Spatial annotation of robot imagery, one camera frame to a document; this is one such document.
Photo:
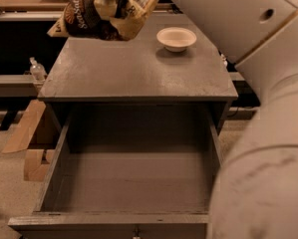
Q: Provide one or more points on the clear plastic bottle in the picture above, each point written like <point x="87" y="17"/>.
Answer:
<point x="37" y="70"/>

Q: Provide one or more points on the cardboard pieces on floor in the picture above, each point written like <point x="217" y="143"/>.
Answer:
<point x="36" y="136"/>

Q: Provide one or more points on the white bowl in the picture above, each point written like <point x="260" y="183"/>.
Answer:
<point x="176" y="39"/>

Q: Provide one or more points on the white pump dispenser bottle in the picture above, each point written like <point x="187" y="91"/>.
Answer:
<point x="224" y="60"/>

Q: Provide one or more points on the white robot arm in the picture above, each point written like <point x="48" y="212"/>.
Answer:
<point x="255" y="195"/>

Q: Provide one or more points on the grey cabinet counter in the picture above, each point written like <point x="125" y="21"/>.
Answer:
<point x="141" y="70"/>

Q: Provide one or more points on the open grey top drawer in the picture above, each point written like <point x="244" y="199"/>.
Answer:
<point x="128" y="172"/>

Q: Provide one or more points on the brown chip bag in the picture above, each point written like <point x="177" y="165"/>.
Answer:
<point x="81" y="19"/>

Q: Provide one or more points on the wooden workbench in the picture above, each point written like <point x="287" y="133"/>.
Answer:
<point x="32" y="5"/>

